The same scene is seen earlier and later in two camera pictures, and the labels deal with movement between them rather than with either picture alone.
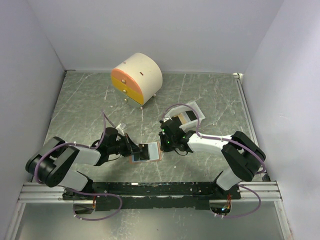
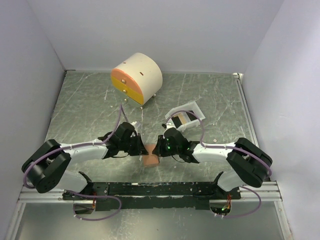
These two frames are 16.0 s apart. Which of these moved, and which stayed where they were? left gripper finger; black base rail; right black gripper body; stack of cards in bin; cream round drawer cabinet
Moved: right black gripper body; left gripper finger
Stayed: black base rail; cream round drawer cabinet; stack of cards in bin
